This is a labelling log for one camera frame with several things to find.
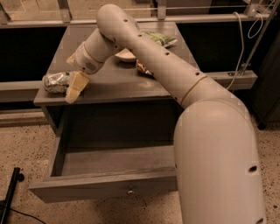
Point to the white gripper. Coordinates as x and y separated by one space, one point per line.
85 61

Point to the silver green 7up can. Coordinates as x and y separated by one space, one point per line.
56 82

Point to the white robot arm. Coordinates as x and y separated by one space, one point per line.
215 147

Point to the brown patterned soda can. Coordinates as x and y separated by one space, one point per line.
141 68

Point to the grey open top drawer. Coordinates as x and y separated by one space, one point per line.
102 150

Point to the grey wooden cabinet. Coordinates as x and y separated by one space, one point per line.
117 82

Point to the white ceramic bowl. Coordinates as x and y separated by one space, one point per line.
126 55

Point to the green chip bag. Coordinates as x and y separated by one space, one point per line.
161 39

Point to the black stand leg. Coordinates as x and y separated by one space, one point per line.
5 205

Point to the grey diagonal metal pole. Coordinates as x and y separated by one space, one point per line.
256 43

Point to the metal railing frame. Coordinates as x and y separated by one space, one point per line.
22 14

